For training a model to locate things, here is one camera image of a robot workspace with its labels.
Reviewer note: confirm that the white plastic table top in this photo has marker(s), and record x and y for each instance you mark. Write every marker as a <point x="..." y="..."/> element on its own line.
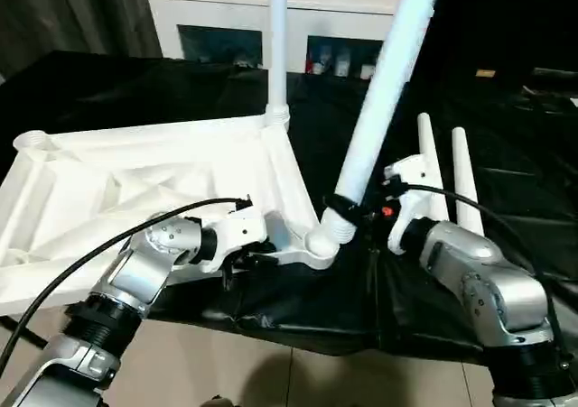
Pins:
<point x="135" y="177"/>

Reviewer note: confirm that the white plastic table leg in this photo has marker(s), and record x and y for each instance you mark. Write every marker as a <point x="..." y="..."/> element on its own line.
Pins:
<point x="431" y="163"/>
<point x="277" y="55"/>
<point x="384" y="86"/>
<point x="467" y="186"/>

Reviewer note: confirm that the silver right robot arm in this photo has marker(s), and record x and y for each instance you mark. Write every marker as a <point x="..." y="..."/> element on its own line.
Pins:
<point x="487" y="280"/>

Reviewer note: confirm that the black mat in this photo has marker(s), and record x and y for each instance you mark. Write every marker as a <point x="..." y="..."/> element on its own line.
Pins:
<point x="293" y="317"/>

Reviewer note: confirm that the small white cup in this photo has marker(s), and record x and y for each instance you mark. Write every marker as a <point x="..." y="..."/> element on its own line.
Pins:
<point x="368" y="71"/>

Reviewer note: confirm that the dark rounded robot foot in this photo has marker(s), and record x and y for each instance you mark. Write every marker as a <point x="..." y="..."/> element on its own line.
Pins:
<point x="223" y="401"/>

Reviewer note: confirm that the small red white container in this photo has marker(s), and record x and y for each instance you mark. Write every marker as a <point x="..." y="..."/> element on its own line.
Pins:
<point x="317" y="67"/>

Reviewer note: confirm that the small tan label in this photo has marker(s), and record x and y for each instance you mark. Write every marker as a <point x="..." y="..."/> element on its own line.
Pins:
<point x="486" y="72"/>

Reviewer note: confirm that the black stand leg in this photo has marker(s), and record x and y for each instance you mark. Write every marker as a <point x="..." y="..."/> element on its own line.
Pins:
<point x="31" y="335"/>

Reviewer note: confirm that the white cabinet with glass doors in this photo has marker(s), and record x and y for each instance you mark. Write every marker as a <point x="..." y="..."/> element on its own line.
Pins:
<point x="226" y="14"/>

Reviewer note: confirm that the black cabinet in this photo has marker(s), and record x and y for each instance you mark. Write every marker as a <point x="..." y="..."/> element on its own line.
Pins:
<point x="506" y="19"/>

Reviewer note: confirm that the grey curtain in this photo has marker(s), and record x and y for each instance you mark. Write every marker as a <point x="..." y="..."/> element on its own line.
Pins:
<point x="68" y="19"/>

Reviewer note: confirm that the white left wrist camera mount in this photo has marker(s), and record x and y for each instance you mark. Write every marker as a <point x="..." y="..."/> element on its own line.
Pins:
<point x="235" y="231"/>

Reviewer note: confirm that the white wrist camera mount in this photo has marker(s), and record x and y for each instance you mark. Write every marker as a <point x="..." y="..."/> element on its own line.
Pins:
<point x="408" y="172"/>
<point x="235" y="231"/>

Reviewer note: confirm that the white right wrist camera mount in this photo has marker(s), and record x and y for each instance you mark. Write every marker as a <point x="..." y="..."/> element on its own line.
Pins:
<point x="408" y="172"/>

